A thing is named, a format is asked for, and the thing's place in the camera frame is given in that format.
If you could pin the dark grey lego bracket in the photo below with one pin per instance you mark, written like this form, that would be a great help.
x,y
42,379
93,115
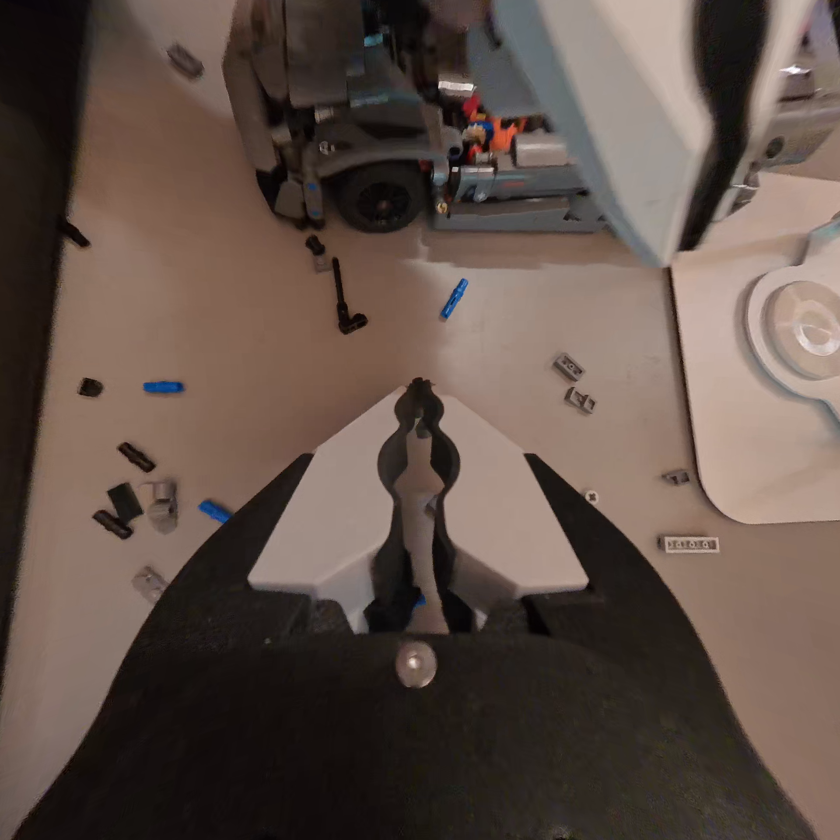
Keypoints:
x,y
568,367
580,401

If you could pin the grey two-stud lego plate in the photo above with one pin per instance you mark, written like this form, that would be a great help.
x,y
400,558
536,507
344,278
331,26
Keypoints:
x,y
149,583

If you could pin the grey lego sports car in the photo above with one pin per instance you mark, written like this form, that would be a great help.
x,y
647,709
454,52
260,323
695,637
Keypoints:
x,y
380,197

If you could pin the light grey lego bracket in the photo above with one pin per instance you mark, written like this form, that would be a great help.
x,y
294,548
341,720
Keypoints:
x,y
676,478

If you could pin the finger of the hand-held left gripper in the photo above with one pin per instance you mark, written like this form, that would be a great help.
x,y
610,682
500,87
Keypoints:
x,y
623,118
781,52

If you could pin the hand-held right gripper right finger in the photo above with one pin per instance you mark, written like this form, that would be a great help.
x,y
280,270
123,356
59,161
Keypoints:
x,y
518,525

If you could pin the dark grey lego slope tile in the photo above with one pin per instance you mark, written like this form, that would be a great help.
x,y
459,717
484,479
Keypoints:
x,y
124,501

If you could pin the black lego pin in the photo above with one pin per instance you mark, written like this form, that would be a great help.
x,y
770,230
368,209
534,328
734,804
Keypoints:
x,y
111,524
136,457

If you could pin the small black rounded lego piece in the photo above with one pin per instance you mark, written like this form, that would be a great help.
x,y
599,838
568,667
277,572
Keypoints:
x,y
90,388

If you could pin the light grey long lego plate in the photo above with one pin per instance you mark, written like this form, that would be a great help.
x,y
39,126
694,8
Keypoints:
x,y
689,544

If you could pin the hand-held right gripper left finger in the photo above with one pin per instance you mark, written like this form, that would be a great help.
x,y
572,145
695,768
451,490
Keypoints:
x,y
315,525

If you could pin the white rounded board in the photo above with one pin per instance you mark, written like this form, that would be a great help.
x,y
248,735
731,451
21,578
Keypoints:
x,y
754,459

